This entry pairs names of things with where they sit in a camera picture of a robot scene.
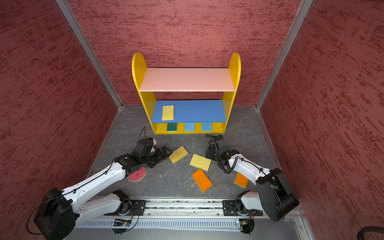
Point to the electronics board with wires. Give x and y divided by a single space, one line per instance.
122 226
246 226

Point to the orange sponge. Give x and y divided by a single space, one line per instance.
202 180
241 181

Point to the left electronics board with wires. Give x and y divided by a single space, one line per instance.
122 226

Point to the dark yellow scouring pad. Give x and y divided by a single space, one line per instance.
178 154

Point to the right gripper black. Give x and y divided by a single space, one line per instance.
209 153

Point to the pink round smiley sponge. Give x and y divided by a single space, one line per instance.
138 175

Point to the green scouring sponge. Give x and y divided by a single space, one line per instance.
172 127

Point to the white slotted cable duct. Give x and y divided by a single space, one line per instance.
170 224

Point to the yellow sponge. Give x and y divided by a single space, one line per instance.
168 113
200 162

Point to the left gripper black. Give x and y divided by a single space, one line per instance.
161 157

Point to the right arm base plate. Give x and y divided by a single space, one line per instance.
236 208

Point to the right electronics board with wires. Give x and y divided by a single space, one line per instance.
246 226

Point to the right aluminium corner post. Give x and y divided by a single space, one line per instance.
291 35

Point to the aluminium corner post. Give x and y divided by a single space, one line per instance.
291 35
75 26

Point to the blue sponge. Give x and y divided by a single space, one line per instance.
189 127
207 127

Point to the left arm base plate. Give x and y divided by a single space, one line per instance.
135 207

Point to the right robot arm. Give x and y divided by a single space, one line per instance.
274 196

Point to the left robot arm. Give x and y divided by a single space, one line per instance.
61 211

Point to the yellow shelf pink blue boards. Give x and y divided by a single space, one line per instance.
149 81

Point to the left aluminium corner post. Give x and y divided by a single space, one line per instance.
75 26

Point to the aluminium mounting rail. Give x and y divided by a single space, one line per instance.
155 208

